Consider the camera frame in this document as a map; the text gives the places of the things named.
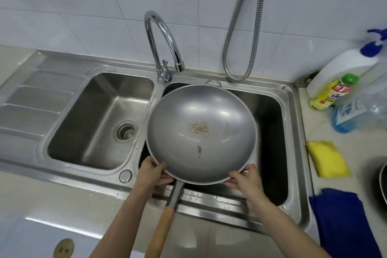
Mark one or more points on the person's right hand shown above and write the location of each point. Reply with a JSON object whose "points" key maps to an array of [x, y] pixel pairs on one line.
{"points": [[251, 185]]}

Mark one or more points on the person's left hand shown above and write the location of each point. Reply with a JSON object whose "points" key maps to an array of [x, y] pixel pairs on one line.
{"points": [[148, 173]]}

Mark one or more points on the person's left thumb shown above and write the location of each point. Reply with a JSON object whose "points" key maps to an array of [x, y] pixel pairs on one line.
{"points": [[160, 167]]}

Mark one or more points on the person's right thumb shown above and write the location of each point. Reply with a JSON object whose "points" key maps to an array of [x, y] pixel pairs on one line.
{"points": [[238, 171]]}

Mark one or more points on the person's right forearm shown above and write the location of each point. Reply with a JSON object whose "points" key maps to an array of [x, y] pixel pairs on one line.
{"points": [[281, 227]]}

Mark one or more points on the person's left forearm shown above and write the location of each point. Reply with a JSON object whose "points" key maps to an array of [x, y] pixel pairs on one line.
{"points": [[121, 224]]}

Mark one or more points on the round metal sink hole cap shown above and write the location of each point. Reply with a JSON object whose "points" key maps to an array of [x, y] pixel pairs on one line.
{"points": [[125, 176]]}

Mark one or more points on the metal sink drain strainer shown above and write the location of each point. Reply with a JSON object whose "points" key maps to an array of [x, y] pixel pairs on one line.
{"points": [[125, 131]]}

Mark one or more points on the stainless steel double sink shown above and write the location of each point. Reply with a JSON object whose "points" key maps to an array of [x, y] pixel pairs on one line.
{"points": [[90, 121]]}

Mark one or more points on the yellow sponge cloth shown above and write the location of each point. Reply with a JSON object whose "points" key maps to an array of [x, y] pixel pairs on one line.
{"points": [[328, 158]]}

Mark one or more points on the yellow bottle with green cap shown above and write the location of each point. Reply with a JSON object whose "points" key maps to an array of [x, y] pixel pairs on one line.
{"points": [[328, 96]]}

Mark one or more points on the blue cloth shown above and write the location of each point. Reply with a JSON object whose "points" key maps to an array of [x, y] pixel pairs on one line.
{"points": [[344, 224]]}

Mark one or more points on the round brass fitting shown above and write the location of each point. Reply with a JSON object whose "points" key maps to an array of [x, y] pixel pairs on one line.
{"points": [[63, 248]]}

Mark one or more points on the chrome gooseneck faucet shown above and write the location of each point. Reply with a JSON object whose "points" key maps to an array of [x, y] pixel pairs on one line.
{"points": [[163, 34]]}

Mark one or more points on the clear bottle with blue liquid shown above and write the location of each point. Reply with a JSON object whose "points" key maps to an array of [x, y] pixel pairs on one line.
{"points": [[359, 109]]}

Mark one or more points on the white bottle with blue pump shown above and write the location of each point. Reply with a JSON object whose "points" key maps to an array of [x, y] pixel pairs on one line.
{"points": [[338, 67]]}

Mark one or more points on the black pan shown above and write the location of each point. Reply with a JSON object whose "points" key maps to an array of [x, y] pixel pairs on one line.
{"points": [[384, 182]]}

